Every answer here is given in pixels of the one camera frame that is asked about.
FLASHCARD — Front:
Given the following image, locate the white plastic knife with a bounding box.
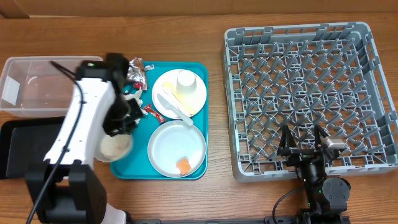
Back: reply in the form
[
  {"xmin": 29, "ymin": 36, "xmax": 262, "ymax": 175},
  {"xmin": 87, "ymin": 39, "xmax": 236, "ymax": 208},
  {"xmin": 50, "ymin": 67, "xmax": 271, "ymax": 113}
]
[{"xmin": 157, "ymin": 93, "xmax": 193, "ymax": 126}]

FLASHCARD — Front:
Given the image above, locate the clear plastic bin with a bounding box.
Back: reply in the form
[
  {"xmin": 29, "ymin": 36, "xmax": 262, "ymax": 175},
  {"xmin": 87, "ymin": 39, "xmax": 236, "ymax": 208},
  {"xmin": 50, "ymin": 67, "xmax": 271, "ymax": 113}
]
[{"xmin": 1, "ymin": 56, "xmax": 102, "ymax": 118}]

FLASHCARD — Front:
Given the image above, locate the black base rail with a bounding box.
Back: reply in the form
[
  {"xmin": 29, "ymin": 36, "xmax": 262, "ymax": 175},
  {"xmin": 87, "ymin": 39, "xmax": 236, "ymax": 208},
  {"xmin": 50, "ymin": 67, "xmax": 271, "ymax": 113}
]
[{"xmin": 127, "ymin": 215, "xmax": 351, "ymax": 224}]

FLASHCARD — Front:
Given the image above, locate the black tray bin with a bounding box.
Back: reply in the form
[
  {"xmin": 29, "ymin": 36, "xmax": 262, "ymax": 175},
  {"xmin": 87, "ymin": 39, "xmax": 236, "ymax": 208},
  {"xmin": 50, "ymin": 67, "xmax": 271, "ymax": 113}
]
[{"xmin": 1, "ymin": 116, "xmax": 64, "ymax": 179}]

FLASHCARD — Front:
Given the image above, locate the red ketchup packet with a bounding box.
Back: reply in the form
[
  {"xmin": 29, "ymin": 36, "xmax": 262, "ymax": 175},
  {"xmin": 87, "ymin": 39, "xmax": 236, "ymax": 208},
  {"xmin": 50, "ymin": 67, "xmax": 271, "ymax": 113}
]
[{"xmin": 144, "ymin": 103, "xmax": 167, "ymax": 124}]

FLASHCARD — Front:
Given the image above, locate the grey dishwasher rack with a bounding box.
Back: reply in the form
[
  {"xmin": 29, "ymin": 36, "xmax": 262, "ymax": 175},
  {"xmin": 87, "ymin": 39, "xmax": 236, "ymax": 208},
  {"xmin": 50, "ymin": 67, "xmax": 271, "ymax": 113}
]
[{"xmin": 221, "ymin": 22, "xmax": 397, "ymax": 182}]

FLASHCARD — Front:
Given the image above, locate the grey round plate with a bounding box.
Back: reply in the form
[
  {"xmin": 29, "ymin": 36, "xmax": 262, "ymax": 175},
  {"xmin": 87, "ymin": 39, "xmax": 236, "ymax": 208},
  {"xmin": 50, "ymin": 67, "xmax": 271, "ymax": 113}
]
[{"xmin": 147, "ymin": 120, "xmax": 207, "ymax": 179}]

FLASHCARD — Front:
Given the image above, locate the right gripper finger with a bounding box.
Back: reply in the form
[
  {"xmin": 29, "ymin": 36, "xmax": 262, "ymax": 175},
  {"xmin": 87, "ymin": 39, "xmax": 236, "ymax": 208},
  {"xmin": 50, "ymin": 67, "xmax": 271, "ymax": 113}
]
[
  {"xmin": 313, "ymin": 124, "xmax": 329, "ymax": 150},
  {"xmin": 278, "ymin": 124, "xmax": 297, "ymax": 150}
]

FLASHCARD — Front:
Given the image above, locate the teal plastic tray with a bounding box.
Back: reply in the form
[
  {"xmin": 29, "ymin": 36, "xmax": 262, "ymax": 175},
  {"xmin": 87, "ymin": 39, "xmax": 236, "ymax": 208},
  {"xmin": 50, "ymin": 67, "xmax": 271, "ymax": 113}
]
[{"xmin": 110, "ymin": 62, "xmax": 208, "ymax": 180}]

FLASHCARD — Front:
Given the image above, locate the white plate with cutlery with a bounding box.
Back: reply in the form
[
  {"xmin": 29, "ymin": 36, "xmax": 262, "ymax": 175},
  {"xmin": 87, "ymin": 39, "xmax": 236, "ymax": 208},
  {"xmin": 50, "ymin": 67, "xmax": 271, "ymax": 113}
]
[{"xmin": 152, "ymin": 69, "xmax": 207, "ymax": 119}]

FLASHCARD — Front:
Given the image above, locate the white paper cup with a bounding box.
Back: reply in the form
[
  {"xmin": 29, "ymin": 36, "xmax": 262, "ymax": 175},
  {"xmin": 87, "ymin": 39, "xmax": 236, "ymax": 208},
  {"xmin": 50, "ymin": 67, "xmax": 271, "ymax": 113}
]
[{"xmin": 176, "ymin": 70, "xmax": 197, "ymax": 95}]

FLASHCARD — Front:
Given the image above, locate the small grey bowl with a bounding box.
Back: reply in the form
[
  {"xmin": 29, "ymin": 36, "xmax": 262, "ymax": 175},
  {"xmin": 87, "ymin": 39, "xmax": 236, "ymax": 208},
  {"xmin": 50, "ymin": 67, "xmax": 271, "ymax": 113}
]
[{"xmin": 95, "ymin": 133, "xmax": 134, "ymax": 163}]

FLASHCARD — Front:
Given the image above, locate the crumpled foil wrapper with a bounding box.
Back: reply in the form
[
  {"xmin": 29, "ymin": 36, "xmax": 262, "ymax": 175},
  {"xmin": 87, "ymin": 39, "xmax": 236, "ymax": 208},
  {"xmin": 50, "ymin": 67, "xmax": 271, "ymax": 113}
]
[{"xmin": 127, "ymin": 57, "xmax": 155, "ymax": 90}]

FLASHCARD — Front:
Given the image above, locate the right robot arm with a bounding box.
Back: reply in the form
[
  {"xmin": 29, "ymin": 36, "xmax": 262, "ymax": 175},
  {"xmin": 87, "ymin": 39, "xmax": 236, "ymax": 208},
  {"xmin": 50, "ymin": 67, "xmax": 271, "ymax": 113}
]
[{"xmin": 272, "ymin": 124, "xmax": 351, "ymax": 224}]

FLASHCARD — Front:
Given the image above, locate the yellow plastic spoon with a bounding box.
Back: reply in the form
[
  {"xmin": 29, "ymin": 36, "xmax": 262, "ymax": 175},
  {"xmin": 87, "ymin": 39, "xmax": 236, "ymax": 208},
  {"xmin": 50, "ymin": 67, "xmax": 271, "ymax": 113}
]
[{"xmin": 162, "ymin": 82, "xmax": 195, "ymax": 116}]

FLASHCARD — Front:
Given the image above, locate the orange food piece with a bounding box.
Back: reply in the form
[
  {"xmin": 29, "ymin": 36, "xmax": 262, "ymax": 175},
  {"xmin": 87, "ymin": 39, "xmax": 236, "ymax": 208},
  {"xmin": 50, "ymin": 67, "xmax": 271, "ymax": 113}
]
[{"xmin": 176, "ymin": 157, "xmax": 192, "ymax": 175}]

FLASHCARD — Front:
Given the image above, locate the crumpled white napkin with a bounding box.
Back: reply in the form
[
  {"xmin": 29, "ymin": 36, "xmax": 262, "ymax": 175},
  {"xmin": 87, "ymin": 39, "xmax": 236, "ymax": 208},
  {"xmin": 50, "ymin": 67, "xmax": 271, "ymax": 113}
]
[{"xmin": 124, "ymin": 88, "xmax": 148, "ymax": 115}]

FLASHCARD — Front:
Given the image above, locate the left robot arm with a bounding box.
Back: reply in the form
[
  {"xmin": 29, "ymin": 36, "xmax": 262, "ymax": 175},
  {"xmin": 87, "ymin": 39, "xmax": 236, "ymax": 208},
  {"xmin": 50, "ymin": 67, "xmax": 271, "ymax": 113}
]
[{"xmin": 25, "ymin": 53, "xmax": 143, "ymax": 223}]

